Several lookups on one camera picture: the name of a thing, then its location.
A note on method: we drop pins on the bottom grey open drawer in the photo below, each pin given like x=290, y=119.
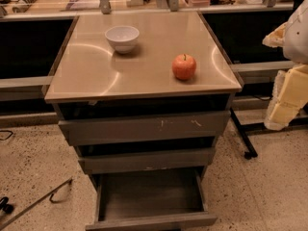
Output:
x=157, y=200

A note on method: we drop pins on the red apple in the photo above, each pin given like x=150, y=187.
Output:
x=183, y=67

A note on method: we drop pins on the black table leg frame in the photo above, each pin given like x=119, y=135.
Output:
x=245, y=129

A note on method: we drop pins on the black object on floor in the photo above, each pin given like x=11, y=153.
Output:
x=5, y=206

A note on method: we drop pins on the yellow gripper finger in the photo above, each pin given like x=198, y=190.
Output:
x=276, y=37
x=289, y=96

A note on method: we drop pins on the white ceramic bowl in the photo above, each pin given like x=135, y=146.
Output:
x=123, y=39

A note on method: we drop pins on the middle grey drawer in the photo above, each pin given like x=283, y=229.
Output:
x=193, y=157

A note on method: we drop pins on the top grey drawer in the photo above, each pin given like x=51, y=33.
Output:
x=143, y=128

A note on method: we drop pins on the grey drawer cabinet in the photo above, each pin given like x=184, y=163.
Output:
x=93, y=81

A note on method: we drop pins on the metal rod with hook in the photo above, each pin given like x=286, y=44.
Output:
x=48, y=195

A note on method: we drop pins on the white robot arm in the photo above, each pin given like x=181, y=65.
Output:
x=296, y=36

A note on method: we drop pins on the purple white flat packet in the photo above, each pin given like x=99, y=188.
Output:
x=76, y=5

